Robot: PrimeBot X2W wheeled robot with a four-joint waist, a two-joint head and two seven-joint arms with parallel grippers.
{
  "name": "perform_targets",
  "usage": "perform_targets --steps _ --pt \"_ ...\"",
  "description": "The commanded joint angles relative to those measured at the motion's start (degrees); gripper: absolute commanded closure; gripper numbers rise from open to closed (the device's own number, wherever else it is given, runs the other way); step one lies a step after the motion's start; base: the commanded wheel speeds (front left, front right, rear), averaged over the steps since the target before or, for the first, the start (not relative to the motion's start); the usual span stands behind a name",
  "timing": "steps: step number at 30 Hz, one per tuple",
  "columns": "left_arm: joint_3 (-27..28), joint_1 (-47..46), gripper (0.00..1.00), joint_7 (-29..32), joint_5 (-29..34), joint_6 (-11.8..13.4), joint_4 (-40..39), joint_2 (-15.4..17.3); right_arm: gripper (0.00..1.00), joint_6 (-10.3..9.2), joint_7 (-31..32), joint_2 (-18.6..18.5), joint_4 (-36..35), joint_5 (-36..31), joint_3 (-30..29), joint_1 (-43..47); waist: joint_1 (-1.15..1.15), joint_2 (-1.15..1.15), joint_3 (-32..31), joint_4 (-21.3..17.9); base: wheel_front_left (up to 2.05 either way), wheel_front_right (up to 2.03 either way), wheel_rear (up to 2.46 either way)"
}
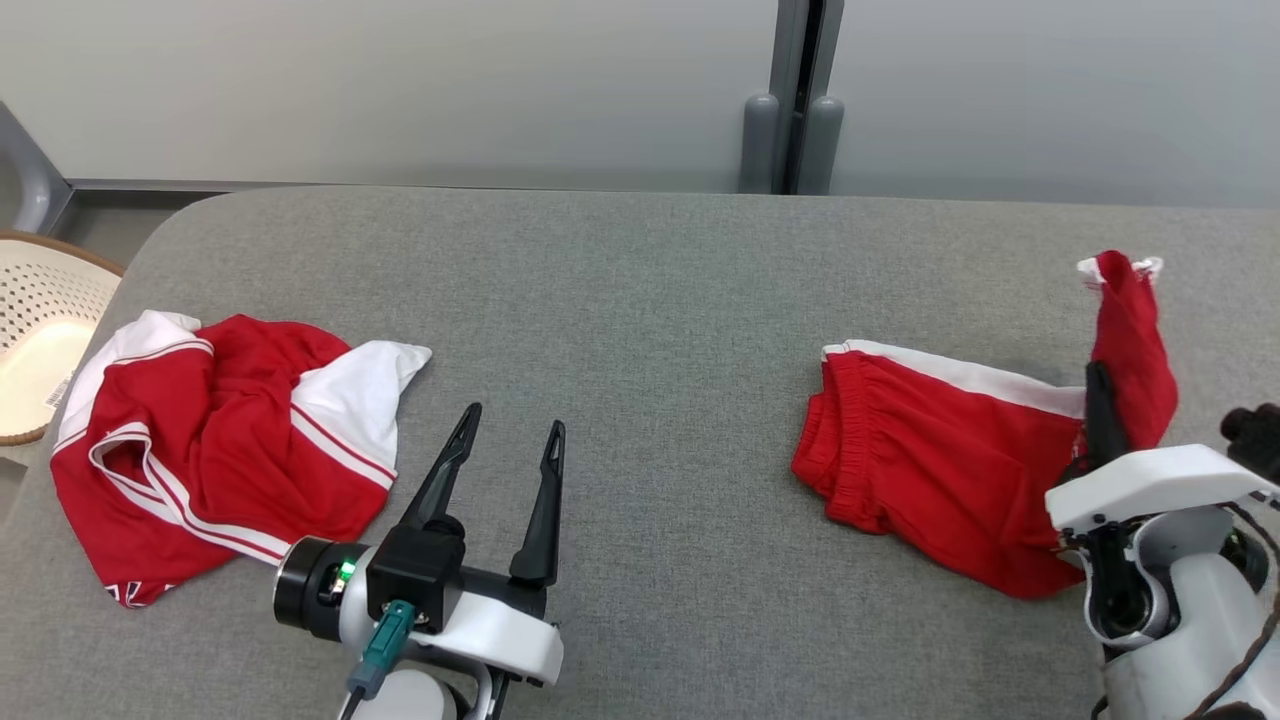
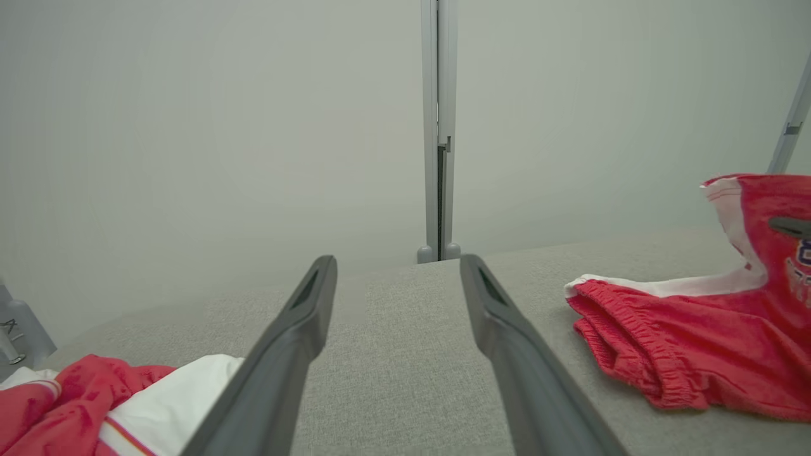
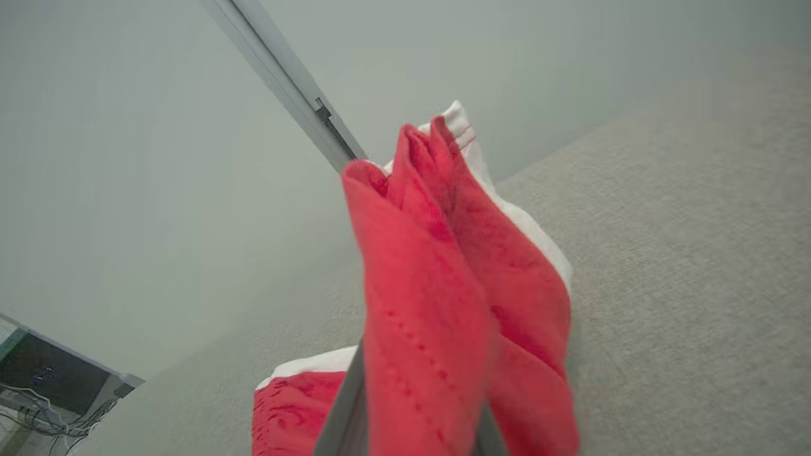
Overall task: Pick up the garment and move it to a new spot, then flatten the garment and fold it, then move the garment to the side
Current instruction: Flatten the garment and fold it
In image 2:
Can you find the red basketball shorts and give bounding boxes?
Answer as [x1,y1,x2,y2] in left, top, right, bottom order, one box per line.
[564,174,811,423]

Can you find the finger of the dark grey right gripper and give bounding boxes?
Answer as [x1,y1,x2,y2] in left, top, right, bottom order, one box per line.
[769,217,811,240]

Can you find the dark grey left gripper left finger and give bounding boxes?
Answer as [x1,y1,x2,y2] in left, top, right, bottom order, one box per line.
[181,255,338,456]

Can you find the red white basketball jersey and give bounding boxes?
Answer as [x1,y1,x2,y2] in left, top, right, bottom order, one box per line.
[0,353,245,456]

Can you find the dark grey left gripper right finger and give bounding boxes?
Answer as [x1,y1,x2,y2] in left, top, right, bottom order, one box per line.
[460,254,628,456]

